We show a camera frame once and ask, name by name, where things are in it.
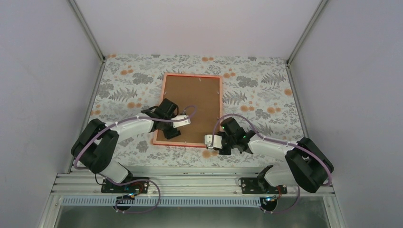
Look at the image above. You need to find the brown backing board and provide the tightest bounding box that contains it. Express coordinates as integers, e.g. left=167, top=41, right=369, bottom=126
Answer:
left=156, top=76, right=220, bottom=145

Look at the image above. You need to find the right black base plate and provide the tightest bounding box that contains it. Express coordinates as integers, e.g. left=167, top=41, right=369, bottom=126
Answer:
left=239, top=177, right=288, bottom=194

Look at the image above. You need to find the red picture frame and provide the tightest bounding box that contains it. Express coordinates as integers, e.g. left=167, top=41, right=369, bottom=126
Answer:
left=153, top=73, right=224, bottom=149

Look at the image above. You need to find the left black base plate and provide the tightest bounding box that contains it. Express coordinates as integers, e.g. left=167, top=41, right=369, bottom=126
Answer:
left=100, top=177, right=149, bottom=195

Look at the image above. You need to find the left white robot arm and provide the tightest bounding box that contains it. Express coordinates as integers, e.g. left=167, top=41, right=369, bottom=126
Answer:
left=71, top=98, right=190, bottom=192

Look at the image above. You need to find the floral patterned table mat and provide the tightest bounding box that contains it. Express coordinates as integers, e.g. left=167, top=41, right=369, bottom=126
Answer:
left=90, top=54, right=304, bottom=168

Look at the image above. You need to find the aluminium rail base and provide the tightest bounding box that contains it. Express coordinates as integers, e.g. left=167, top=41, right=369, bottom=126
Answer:
left=50, top=163, right=335, bottom=197

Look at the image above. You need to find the grey slotted cable duct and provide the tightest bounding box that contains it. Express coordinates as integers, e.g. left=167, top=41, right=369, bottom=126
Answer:
left=60, top=196, right=263, bottom=208

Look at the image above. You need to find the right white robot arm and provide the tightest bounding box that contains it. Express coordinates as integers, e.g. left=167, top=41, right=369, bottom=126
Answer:
left=204, top=114, right=334, bottom=194

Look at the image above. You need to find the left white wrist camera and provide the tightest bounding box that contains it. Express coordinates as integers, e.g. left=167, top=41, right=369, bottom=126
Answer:
left=172, top=115, right=191, bottom=128

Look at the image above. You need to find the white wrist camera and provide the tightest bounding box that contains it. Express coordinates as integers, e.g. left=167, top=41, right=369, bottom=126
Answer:
left=204, top=134, right=214, bottom=149
left=172, top=115, right=191, bottom=128

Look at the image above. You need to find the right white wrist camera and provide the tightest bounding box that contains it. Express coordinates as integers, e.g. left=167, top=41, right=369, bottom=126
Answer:
left=204, top=134, right=214, bottom=149

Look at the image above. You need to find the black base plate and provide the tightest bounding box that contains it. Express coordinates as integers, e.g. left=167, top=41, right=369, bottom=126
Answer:
left=100, top=177, right=149, bottom=195
left=239, top=177, right=288, bottom=194

